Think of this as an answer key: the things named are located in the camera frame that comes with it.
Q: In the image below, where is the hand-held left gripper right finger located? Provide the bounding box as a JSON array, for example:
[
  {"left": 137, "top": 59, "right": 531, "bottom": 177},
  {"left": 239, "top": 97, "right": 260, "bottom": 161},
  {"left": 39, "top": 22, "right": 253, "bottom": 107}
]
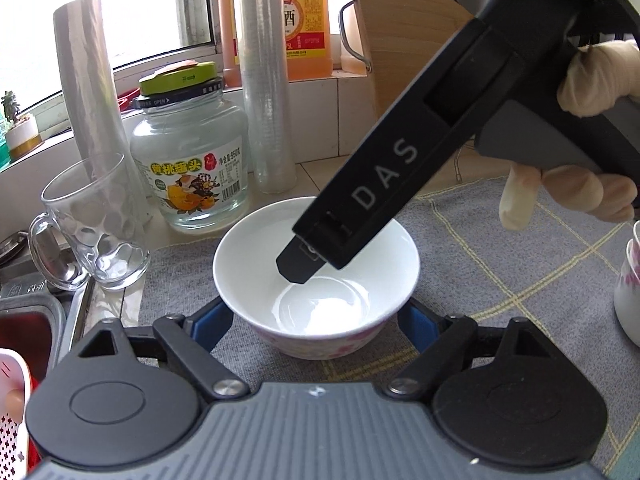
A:
[{"left": 382, "top": 300, "right": 556, "bottom": 403}]

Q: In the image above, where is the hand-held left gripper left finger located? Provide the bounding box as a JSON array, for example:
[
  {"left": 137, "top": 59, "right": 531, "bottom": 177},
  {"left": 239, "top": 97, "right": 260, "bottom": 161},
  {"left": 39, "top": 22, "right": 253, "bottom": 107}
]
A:
[{"left": 75, "top": 297, "right": 251, "bottom": 403}]

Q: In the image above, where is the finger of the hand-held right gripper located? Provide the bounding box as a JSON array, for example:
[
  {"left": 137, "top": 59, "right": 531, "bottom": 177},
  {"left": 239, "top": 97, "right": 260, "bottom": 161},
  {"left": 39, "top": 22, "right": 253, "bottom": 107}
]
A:
[{"left": 276, "top": 241, "right": 327, "bottom": 285}]

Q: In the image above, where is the person's right hand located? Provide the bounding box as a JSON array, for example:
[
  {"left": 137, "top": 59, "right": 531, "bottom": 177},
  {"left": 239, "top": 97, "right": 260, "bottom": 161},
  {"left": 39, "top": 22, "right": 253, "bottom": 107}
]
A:
[{"left": 499, "top": 41, "right": 640, "bottom": 232}]

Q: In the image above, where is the grey teal checked towel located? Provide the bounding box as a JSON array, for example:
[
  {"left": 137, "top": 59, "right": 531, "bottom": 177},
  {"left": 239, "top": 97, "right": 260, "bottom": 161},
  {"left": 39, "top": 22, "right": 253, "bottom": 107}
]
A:
[{"left": 135, "top": 175, "right": 640, "bottom": 411}]

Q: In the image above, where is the wooden cutting board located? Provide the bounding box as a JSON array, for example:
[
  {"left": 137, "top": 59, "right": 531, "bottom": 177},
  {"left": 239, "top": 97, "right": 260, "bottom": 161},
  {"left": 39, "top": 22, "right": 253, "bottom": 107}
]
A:
[{"left": 339, "top": 0, "right": 483, "bottom": 126}]

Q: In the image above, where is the clear glass mug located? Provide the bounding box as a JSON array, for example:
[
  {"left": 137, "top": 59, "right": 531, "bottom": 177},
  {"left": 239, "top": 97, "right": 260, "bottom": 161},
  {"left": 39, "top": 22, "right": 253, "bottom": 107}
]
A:
[{"left": 27, "top": 152, "right": 152, "bottom": 292}]

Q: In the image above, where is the tall clear cling film roll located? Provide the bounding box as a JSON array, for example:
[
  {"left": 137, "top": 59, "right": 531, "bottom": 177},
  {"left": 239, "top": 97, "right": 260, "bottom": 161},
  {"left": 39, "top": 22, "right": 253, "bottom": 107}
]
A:
[{"left": 235, "top": 0, "right": 297, "bottom": 195}]

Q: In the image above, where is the orange liquid plastic jug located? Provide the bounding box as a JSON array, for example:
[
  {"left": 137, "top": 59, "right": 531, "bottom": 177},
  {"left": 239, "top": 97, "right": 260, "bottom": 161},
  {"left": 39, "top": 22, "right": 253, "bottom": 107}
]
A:
[{"left": 216, "top": 0, "right": 335, "bottom": 88}]

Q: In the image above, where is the glass jar green lid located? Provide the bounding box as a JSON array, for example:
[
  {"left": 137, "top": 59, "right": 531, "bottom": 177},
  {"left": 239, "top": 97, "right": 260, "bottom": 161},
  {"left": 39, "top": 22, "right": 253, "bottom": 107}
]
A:
[{"left": 130, "top": 61, "right": 250, "bottom": 231}]

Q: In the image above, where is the red plastic basin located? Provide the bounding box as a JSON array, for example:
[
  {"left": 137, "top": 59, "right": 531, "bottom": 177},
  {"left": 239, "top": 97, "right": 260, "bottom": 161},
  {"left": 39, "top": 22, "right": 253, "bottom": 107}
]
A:
[{"left": 0, "top": 310, "right": 66, "bottom": 376}]

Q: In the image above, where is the steel sink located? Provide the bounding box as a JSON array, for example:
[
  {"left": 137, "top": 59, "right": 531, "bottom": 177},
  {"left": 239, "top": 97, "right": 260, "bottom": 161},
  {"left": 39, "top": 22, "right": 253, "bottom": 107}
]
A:
[{"left": 0, "top": 232, "right": 96, "bottom": 376}]

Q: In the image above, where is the metal sink strainer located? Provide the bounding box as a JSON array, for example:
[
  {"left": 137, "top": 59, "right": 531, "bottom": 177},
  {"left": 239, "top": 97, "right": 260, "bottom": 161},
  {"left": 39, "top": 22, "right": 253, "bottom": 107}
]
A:
[{"left": 0, "top": 232, "right": 32, "bottom": 267}]

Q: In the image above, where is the white strainer basket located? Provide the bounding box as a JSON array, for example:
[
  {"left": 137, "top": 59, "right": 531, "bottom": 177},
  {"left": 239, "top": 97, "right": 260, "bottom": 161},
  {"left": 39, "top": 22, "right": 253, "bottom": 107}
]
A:
[{"left": 0, "top": 347, "right": 35, "bottom": 480}]

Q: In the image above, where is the small potted plant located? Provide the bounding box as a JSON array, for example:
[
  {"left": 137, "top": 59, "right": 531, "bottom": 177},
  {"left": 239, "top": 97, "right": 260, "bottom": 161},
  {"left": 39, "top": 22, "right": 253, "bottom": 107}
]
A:
[{"left": 0, "top": 91, "right": 45, "bottom": 159}]

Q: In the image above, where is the short plastic bag roll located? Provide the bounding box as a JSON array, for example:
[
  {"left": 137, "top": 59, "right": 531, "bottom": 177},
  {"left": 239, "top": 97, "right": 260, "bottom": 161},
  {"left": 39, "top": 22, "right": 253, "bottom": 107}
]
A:
[{"left": 52, "top": 0, "right": 151, "bottom": 226}]

